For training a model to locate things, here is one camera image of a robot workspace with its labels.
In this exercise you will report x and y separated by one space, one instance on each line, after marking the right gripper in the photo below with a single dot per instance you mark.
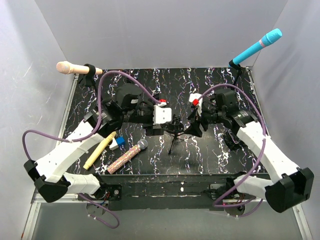
194 129

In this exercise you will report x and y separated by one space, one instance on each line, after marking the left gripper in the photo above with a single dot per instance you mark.
150 129

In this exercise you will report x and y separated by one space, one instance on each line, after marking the black tripod shock-mount stand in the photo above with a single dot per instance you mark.
175 128

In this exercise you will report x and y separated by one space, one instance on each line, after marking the glitter rhinestone microphone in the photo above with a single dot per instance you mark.
127 156

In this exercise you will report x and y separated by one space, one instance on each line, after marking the cream yellow microphone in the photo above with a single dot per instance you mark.
98 150

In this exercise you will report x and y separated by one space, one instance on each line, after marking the cyan blue microphone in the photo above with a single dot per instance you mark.
267 40

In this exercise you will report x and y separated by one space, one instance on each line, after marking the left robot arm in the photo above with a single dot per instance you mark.
49 173

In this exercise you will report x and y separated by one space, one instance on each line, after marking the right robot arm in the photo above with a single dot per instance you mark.
288 184

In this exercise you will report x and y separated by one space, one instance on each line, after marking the pink microphone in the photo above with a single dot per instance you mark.
67 68

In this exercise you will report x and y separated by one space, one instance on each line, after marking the blue and white block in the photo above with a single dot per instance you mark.
117 143

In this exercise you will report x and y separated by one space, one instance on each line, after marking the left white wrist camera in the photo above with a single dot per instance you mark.
161 115

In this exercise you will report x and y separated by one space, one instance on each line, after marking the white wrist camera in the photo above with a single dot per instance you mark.
196 101
161 115

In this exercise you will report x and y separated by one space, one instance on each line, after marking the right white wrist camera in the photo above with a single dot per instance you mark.
196 101

